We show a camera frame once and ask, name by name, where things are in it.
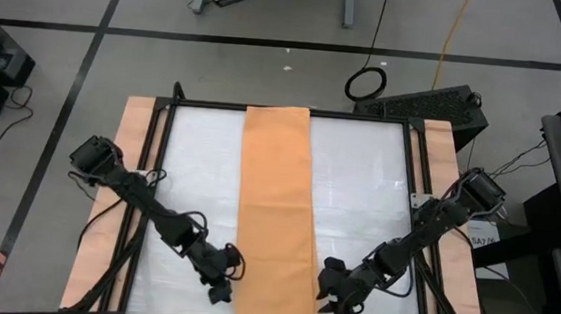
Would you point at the black desk base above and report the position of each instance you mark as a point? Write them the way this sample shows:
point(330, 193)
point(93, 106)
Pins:
point(529, 247)

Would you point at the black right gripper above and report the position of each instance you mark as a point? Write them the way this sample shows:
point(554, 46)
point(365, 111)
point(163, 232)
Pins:
point(353, 285)

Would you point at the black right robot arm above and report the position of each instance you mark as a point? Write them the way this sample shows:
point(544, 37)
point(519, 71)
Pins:
point(435, 224)

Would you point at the black metal table frame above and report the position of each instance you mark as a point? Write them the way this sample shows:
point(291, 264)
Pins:
point(204, 104)

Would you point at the orange towel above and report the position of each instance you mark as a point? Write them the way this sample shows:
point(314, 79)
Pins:
point(277, 202)

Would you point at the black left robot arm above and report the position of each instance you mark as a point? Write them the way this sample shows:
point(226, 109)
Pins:
point(156, 212)

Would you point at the black computer tower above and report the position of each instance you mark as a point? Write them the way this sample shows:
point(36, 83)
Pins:
point(440, 109)

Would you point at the white paper sheet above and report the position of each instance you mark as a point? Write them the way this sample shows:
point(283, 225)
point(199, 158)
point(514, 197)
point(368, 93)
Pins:
point(485, 236)

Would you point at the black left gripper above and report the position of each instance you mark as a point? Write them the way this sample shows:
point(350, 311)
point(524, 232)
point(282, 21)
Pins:
point(224, 268)

